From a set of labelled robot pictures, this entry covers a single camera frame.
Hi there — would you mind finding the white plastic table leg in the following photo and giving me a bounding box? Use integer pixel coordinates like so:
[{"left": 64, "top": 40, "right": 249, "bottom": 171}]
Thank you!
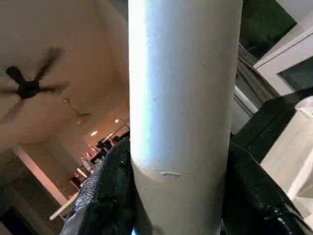
[{"left": 128, "top": 0, "right": 244, "bottom": 235}]

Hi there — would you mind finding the dark ceiling fan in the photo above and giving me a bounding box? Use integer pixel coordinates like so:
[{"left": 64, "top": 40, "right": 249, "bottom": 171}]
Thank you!
[{"left": 0, "top": 47, "right": 70, "bottom": 124}]

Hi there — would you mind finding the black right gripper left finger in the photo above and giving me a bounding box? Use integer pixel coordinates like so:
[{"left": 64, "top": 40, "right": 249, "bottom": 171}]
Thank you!
[{"left": 61, "top": 137, "right": 138, "bottom": 235}]

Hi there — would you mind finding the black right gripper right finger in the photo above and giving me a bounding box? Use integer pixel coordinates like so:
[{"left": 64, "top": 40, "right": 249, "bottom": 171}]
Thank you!
[{"left": 223, "top": 141, "right": 313, "bottom": 235}]

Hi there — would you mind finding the white cabinet with glass doors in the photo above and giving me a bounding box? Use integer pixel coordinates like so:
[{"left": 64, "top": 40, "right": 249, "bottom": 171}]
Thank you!
[{"left": 253, "top": 9, "right": 313, "bottom": 101}]

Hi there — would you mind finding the grey curtain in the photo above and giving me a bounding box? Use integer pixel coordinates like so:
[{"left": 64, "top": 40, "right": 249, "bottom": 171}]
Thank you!
[{"left": 234, "top": 43, "right": 280, "bottom": 134}]

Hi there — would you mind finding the white plastic table top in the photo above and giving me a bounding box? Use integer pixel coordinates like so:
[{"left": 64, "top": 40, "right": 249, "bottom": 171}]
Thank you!
[{"left": 261, "top": 95, "right": 313, "bottom": 216}]

